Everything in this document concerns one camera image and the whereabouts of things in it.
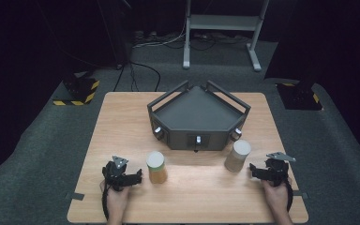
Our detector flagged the white floor cable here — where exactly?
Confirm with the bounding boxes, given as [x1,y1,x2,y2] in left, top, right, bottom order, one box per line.
[132,18,188,50]

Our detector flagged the white metal stand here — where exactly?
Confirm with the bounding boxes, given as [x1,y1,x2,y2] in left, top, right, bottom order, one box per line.
[182,0,270,72]

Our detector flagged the person's left hand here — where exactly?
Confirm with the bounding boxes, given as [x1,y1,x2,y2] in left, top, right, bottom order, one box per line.
[98,179,133,218]

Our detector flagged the beige can white lid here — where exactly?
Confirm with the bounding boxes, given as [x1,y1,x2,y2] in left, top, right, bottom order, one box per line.
[223,139,252,173]

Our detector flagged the black floor cable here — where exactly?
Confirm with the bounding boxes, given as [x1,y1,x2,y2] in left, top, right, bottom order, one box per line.
[112,60,162,93]

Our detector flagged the person's right hand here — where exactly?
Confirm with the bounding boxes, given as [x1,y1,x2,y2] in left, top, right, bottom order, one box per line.
[260,178,291,211]

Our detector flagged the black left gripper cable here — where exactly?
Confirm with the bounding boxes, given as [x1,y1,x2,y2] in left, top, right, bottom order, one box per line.
[100,183,111,221]

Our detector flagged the dark grey corner rack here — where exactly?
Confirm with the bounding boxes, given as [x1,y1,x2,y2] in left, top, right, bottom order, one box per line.
[146,79,252,152]

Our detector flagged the green orange can white lid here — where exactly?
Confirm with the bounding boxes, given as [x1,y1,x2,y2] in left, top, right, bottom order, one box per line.
[145,150,169,185]

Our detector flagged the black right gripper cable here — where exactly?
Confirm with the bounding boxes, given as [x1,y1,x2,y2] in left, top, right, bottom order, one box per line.
[284,179,294,213]

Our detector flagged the black base yellow striped edge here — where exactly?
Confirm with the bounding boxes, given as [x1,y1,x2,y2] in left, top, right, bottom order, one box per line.
[52,72,101,107]
[275,82,323,112]

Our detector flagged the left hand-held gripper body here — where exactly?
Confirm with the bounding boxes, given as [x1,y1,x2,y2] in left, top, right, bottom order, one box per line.
[101,155,129,192]

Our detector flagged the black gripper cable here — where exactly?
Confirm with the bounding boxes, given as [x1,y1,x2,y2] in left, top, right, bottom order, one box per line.
[284,179,294,213]
[100,183,111,221]

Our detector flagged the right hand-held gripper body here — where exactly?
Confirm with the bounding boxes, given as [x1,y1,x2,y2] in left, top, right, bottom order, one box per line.
[263,151,297,188]

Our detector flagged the grey tape strip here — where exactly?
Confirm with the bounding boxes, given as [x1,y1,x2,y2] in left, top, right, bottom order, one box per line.
[293,190,309,201]
[64,191,85,202]

